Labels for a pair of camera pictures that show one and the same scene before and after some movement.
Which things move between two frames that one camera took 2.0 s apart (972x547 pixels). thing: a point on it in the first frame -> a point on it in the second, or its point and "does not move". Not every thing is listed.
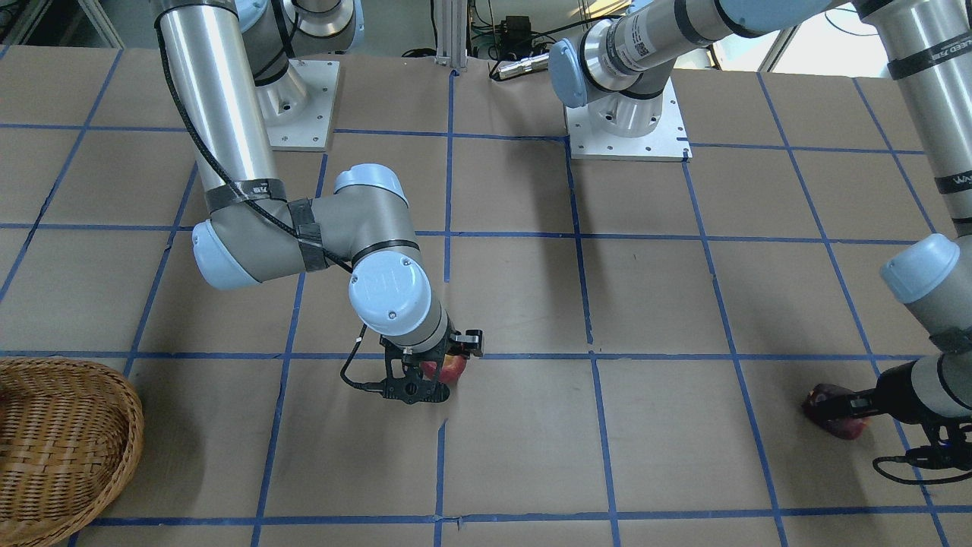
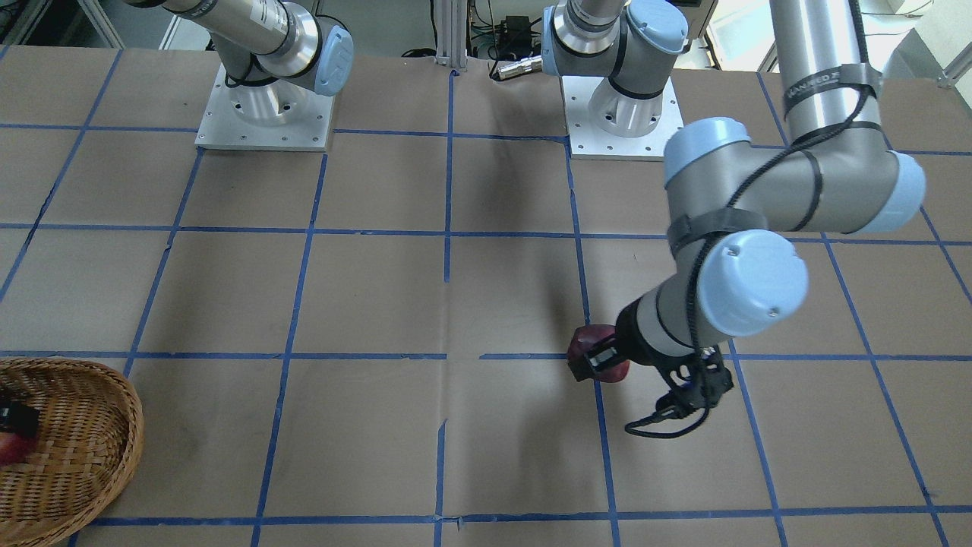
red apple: [452, 369] -> [14, 448]
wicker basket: [71, 433] does not move
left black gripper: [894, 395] -> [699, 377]
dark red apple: [828, 406] -> [582, 339]
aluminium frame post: [452, 34] does not move
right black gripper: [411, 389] -> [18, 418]
